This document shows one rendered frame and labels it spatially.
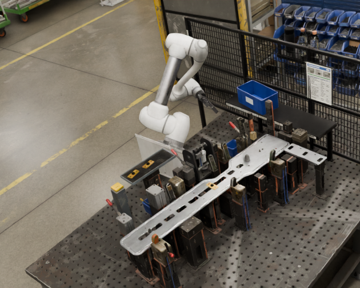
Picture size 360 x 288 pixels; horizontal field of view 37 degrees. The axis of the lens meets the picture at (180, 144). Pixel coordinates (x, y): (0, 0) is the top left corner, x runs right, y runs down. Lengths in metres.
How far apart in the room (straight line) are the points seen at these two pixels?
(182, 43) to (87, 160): 2.26
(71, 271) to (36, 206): 1.92
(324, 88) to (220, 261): 1.40
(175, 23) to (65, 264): 3.47
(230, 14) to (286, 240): 2.89
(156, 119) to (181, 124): 0.20
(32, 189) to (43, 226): 0.64
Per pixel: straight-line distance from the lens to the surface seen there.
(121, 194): 3.40
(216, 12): 5.80
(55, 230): 5.09
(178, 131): 4.07
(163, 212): 3.36
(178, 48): 4.03
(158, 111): 4.08
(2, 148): 6.60
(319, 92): 3.91
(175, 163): 4.01
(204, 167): 3.67
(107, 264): 3.58
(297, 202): 3.76
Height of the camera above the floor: 3.18
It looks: 34 degrees down
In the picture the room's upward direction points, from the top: 11 degrees counter-clockwise
